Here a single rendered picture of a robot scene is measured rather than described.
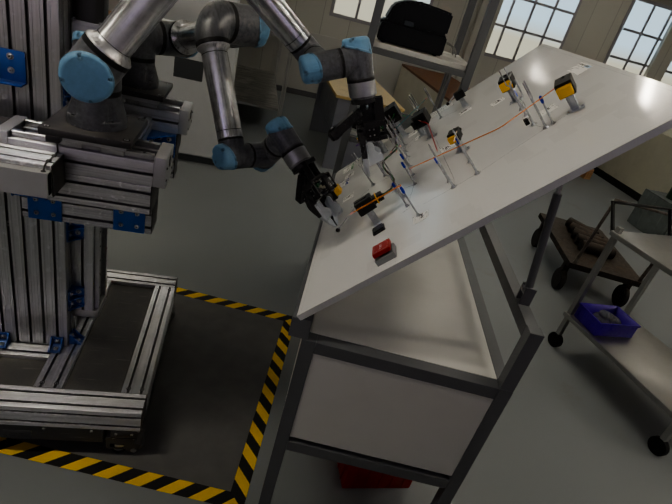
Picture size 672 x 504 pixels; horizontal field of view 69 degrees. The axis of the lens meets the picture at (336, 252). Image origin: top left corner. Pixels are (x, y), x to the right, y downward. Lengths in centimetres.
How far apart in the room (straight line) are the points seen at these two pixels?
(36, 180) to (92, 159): 16
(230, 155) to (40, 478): 126
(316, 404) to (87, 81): 103
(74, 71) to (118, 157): 28
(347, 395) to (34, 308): 118
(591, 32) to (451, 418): 817
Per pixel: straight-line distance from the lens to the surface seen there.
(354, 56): 136
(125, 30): 129
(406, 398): 148
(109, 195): 154
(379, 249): 125
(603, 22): 932
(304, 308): 132
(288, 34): 144
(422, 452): 164
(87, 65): 129
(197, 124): 438
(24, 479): 207
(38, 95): 171
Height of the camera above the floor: 165
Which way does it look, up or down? 28 degrees down
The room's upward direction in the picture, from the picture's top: 16 degrees clockwise
